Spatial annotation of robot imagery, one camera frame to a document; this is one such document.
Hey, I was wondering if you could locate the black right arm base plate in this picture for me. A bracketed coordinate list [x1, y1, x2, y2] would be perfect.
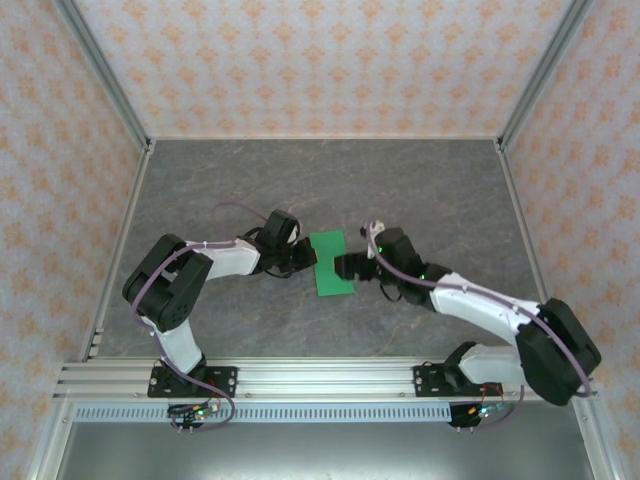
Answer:
[413, 363, 504, 399]

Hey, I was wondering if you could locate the thin black right gripper cable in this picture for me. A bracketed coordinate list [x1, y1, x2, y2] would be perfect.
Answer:
[377, 279, 404, 304]

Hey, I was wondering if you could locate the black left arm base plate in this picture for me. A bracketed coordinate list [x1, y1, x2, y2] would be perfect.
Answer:
[147, 366, 240, 400]

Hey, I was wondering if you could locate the aluminium table side rail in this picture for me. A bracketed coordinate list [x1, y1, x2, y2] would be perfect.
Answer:
[77, 142, 156, 364]
[494, 139, 569, 361]

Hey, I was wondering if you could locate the aluminium frame post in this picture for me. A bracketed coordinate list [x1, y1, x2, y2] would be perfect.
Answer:
[494, 0, 596, 151]
[52, 0, 154, 151]

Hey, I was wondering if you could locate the green paper sheet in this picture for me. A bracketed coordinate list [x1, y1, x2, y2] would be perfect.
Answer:
[308, 228, 357, 299]

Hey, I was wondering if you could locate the grey slotted cable duct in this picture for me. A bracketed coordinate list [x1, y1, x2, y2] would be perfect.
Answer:
[73, 403, 576, 424]

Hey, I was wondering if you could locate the aluminium mounting rail beam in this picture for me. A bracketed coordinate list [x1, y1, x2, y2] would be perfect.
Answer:
[52, 357, 600, 403]

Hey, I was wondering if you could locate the grey metal shelf sheet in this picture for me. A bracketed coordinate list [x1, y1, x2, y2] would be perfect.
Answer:
[54, 422, 596, 480]

